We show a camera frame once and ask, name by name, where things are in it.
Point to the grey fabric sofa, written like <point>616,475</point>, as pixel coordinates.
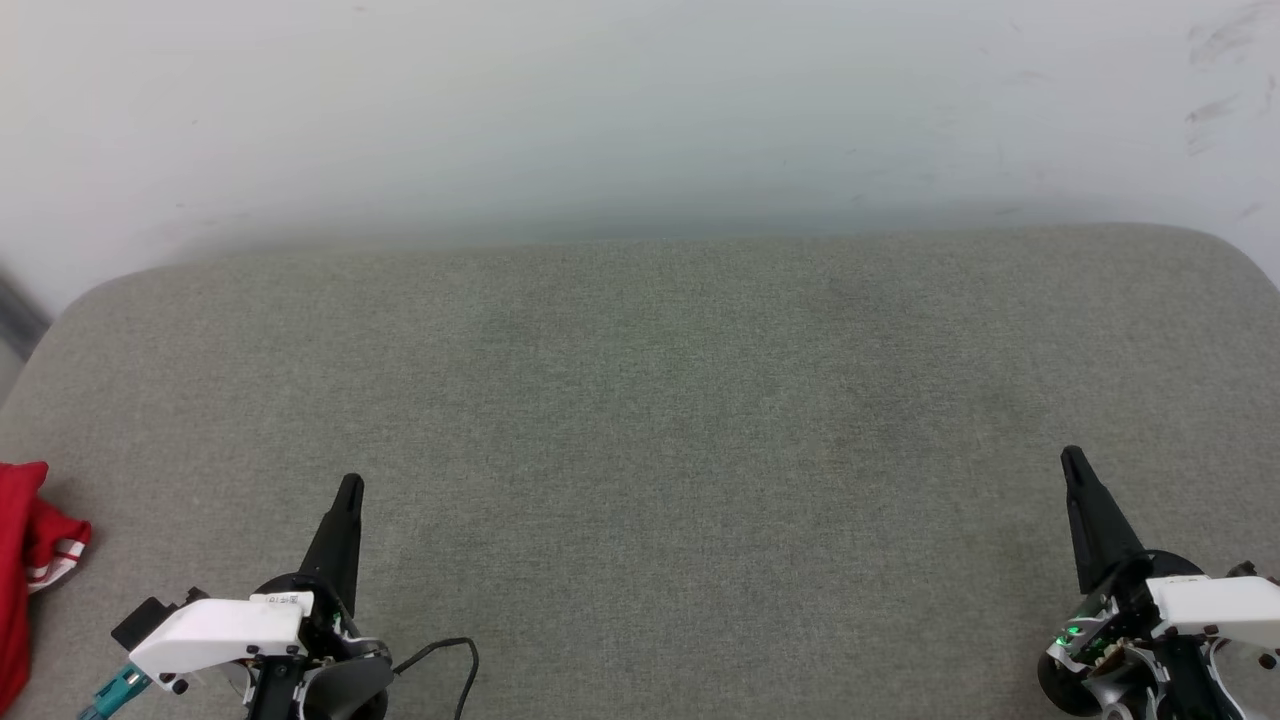
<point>640,450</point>

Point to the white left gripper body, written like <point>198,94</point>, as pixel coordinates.
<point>215,630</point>

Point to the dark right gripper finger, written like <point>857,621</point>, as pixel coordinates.
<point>1098,530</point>

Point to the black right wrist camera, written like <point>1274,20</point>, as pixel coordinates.
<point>1243,570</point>

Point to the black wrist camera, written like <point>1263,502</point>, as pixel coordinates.
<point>140,625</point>
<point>1243,570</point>

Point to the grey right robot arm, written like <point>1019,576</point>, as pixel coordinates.
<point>1110,690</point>

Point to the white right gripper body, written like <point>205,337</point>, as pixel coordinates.
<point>1220,605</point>

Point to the red white basketball jersey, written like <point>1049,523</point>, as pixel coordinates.
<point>15,560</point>

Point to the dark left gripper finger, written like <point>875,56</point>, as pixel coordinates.
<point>338,545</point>

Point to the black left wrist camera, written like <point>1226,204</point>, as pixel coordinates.
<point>140,625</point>

